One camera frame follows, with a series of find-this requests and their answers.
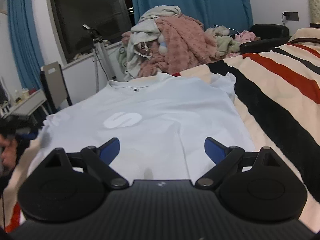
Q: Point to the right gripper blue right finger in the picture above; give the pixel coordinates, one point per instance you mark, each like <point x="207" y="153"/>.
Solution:
<point x="226" y="160"/>

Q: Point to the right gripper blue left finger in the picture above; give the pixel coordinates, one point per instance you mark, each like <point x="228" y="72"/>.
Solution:
<point x="98" y="159"/>

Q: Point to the white t-shirt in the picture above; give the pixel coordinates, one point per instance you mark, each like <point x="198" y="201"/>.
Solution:
<point x="161" y="123"/>

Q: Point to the grey folding chair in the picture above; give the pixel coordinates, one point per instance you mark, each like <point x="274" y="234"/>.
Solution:
<point x="54" y="86"/>

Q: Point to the person left hand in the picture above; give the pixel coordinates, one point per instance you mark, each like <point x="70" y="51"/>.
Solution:
<point x="8" y="155"/>

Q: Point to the white desk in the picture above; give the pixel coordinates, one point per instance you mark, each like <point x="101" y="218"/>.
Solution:
<point x="28" y="106"/>

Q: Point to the grey white hoodie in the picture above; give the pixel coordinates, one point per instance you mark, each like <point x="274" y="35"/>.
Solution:
<point x="136" y="44"/>

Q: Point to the light green garment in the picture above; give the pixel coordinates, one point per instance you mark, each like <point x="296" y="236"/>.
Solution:
<point x="225" y="43"/>

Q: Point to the pink fluffy blanket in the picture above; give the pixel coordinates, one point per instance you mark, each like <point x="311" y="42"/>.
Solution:
<point x="186" y="45"/>

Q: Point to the small pink garment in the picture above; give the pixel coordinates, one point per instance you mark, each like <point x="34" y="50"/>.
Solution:
<point x="245" y="36"/>

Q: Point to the black armchair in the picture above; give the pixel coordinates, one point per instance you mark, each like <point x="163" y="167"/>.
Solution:
<point x="269" y="36"/>

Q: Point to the dark window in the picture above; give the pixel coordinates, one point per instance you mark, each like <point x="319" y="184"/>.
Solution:
<point x="111" y="18"/>

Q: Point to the left blue curtain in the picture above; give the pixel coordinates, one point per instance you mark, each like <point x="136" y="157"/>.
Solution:
<point x="24" y="43"/>

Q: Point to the quilted cream headboard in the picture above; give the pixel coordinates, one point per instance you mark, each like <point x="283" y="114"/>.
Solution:
<point x="314" y="7"/>

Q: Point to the camera tripod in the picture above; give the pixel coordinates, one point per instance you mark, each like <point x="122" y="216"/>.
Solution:
<point x="101" y="58"/>

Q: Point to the black wall socket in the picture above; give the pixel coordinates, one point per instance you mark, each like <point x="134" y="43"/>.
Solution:
<point x="291" y="16"/>

